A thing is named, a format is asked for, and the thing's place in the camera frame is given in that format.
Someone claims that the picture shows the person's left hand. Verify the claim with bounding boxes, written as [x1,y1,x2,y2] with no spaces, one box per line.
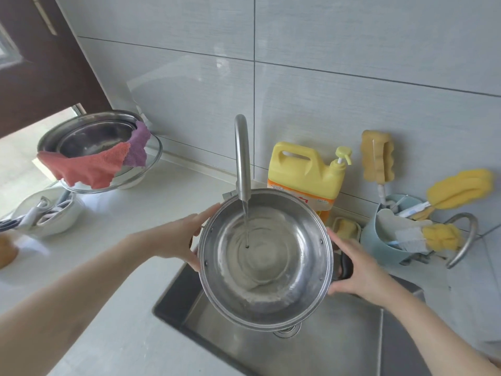
[150,202,222,272]

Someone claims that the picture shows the person's right hand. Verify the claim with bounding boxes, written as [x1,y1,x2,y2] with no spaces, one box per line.
[325,227,396,308]

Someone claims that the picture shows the stainless steel pot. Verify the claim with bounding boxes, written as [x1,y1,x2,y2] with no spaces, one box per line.
[189,188,354,332]

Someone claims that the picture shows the person's right forearm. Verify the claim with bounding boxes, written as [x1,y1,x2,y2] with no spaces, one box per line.
[381,284,501,376]

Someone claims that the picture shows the person's left forearm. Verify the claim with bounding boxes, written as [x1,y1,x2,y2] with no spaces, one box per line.
[0,227,161,376]

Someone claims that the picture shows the light blue utensil holder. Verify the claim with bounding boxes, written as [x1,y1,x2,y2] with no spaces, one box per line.
[360,193,433,267]

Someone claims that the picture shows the yellow soap in dish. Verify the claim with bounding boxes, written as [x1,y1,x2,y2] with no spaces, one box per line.
[332,216,362,242]

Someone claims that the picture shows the yellow soap bar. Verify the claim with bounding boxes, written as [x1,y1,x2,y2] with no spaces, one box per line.
[336,219,357,239]

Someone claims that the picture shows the white scrub brush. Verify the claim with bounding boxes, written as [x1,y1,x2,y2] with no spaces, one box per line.
[389,227,427,254]

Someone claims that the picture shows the steel sink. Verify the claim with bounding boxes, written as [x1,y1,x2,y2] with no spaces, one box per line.
[152,262,431,376]

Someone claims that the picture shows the small yellow sponge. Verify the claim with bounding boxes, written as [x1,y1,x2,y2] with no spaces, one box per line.
[422,222,464,252]

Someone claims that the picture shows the steel sink strainer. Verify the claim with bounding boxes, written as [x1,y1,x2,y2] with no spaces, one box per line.
[272,323,303,339]

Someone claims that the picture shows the purple cloth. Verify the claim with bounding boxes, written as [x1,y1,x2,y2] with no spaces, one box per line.
[123,120,151,168]

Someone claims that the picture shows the steel faucet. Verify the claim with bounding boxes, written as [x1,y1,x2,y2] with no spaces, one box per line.
[222,114,252,204]

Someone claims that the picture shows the small curved steel tap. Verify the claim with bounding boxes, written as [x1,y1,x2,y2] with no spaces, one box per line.
[444,212,479,269]

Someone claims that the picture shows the red cloth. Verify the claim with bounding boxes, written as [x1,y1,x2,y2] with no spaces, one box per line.
[36,141,131,190]

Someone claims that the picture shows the tan sponge brush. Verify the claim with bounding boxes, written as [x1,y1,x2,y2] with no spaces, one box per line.
[360,130,396,206]

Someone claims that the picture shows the white ceramic bowl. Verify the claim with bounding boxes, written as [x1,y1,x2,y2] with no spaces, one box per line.
[11,186,85,238]

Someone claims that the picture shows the yellow detergent jug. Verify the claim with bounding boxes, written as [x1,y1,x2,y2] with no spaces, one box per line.
[267,141,353,224]

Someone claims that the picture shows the long yellow sponge brush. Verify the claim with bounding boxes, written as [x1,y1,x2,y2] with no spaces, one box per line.
[395,169,495,222]

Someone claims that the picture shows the steel basin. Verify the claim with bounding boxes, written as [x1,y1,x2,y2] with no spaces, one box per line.
[37,110,144,159]

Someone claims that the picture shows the wooden mortar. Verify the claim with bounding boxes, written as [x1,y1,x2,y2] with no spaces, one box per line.
[0,232,19,270]

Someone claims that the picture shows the dark brown framed window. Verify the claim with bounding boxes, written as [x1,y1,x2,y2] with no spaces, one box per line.
[0,0,112,218]

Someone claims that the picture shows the grey handled scissors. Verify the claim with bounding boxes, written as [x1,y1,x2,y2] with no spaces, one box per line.
[0,217,24,233]

